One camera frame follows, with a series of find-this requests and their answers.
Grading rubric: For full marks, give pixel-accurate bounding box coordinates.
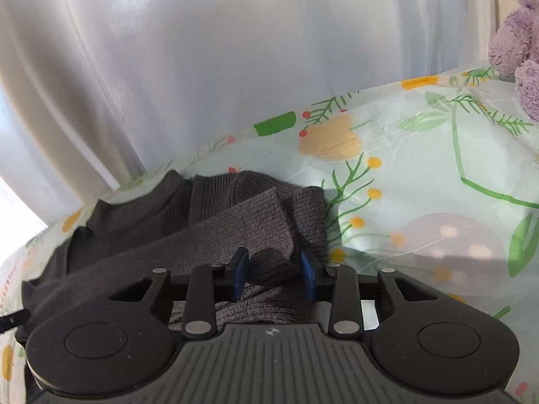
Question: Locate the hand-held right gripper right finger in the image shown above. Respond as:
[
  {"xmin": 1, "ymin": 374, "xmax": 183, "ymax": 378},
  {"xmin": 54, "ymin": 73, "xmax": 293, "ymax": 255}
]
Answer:
[{"xmin": 299, "ymin": 249, "xmax": 431, "ymax": 338}]

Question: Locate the white curtain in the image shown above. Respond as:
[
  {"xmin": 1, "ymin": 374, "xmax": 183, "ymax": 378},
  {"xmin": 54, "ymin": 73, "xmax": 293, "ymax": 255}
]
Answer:
[{"xmin": 0, "ymin": 0, "xmax": 506, "ymax": 230}]

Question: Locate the dark grey knit sweater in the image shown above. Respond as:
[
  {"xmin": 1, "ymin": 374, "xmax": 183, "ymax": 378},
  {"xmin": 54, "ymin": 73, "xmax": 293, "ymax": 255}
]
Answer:
[{"xmin": 17, "ymin": 169, "xmax": 330, "ymax": 346}]

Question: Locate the purple plush toy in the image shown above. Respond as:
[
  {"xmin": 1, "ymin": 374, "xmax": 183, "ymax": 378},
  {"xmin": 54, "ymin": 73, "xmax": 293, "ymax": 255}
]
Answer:
[{"xmin": 487, "ymin": 0, "xmax": 539, "ymax": 121}]

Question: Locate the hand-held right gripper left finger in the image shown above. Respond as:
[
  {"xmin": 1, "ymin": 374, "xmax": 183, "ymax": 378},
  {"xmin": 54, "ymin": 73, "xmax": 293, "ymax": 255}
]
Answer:
[{"xmin": 108, "ymin": 247, "xmax": 252, "ymax": 338}]

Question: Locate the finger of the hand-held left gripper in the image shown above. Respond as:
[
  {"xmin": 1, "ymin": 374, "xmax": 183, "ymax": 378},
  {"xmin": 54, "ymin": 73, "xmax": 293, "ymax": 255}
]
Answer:
[{"xmin": 0, "ymin": 310, "xmax": 31, "ymax": 334}]

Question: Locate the floral bed sheet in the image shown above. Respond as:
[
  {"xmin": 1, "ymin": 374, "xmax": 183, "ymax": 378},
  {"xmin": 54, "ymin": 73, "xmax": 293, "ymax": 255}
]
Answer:
[{"xmin": 0, "ymin": 65, "xmax": 539, "ymax": 404}]

